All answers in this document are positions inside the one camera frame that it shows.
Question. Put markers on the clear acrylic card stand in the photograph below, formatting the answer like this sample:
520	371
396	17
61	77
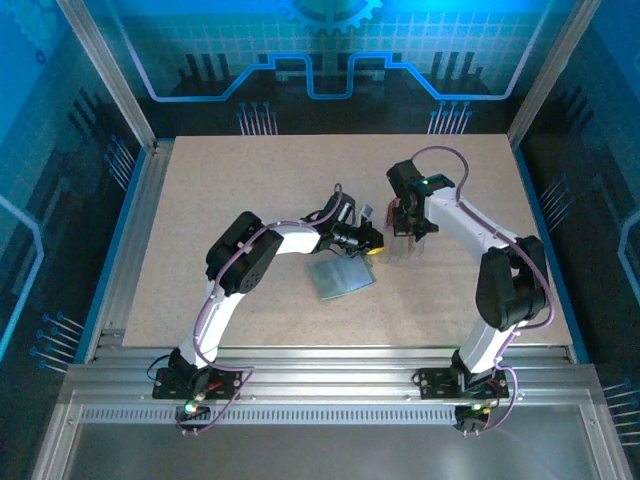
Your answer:
400	250

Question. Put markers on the grey-green card holder wallet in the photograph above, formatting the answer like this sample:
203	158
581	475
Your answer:
342	277

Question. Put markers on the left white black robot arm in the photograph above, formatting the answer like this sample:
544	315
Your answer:
295	240

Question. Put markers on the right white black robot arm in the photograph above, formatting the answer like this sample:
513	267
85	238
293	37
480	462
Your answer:
465	220

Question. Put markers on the red credit card stack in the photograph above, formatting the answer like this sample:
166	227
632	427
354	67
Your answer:
395	205

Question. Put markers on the small LED circuit board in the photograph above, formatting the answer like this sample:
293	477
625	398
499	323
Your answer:
472	412
192	410

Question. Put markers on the grey metal panel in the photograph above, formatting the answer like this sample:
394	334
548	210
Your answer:
320	455

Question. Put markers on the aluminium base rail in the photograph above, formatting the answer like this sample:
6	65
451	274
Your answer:
325	375

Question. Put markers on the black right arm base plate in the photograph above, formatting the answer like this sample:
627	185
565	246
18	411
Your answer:
432	385

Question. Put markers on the aluminium side rail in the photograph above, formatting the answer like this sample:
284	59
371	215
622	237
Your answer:
145	200

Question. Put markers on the aluminium frame post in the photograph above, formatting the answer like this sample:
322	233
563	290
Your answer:
107	75
555	70

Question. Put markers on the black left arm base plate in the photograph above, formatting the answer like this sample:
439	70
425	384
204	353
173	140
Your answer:
167	387

